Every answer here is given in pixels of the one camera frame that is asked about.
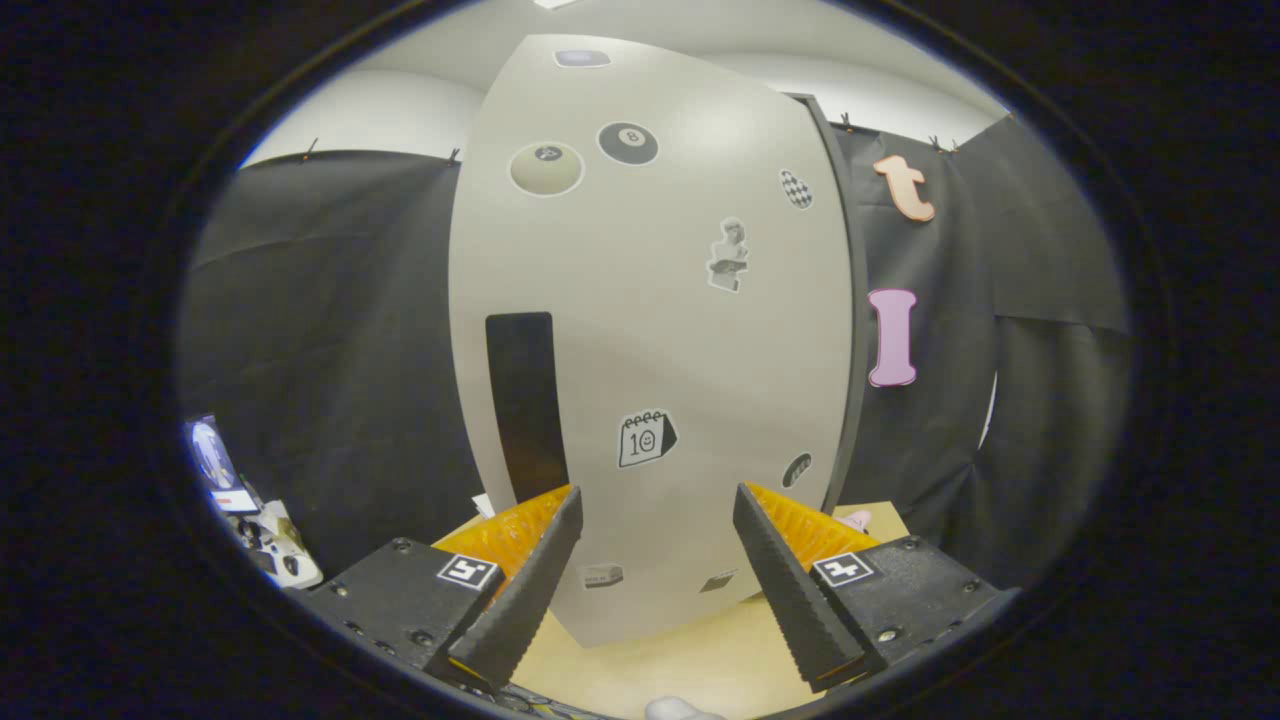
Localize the black backdrop cloth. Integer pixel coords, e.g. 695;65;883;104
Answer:
178;112;1133;591

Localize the white soft object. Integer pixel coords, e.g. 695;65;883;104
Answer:
645;697;726;720

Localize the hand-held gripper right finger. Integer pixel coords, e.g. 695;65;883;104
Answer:
732;481;1021;695

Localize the white cluttered device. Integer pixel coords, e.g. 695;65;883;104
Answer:
232;500;324;591

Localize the black cabinet door handle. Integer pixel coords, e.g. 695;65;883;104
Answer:
485;311;571;504

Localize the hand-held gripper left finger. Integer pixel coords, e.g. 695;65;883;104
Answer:
285;485;584;696

